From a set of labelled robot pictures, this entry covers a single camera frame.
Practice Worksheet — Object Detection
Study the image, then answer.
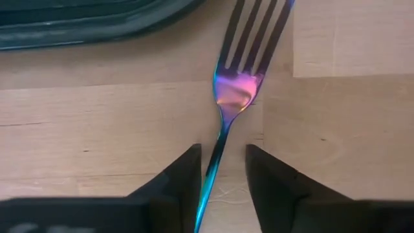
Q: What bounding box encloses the iridescent metal fork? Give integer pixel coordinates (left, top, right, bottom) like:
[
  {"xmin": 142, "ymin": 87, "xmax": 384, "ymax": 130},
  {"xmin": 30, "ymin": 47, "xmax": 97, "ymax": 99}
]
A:
[{"xmin": 193, "ymin": 0, "xmax": 296, "ymax": 233}]

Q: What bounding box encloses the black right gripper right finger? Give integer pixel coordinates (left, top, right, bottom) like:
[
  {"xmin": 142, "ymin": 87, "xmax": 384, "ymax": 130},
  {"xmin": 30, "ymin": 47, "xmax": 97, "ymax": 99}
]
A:
[{"xmin": 245, "ymin": 144, "xmax": 414, "ymax": 233}]

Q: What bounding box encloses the dark green plastic tray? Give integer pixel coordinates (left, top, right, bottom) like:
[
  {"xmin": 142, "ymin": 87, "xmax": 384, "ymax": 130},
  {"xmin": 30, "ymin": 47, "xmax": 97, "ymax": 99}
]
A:
[{"xmin": 0, "ymin": 0, "xmax": 208, "ymax": 52}]

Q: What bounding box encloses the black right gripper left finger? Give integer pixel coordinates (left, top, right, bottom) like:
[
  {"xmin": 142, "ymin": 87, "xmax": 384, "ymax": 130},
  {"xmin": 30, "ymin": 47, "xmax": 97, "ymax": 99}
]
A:
[{"xmin": 0, "ymin": 144, "xmax": 203, "ymax": 233}]

